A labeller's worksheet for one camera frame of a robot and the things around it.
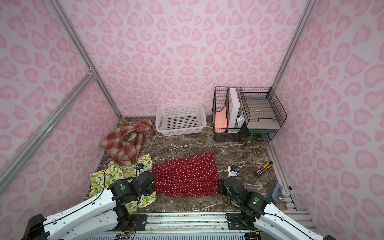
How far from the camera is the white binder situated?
93cm

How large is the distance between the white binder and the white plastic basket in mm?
178

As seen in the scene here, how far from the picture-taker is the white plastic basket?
1.05 metres
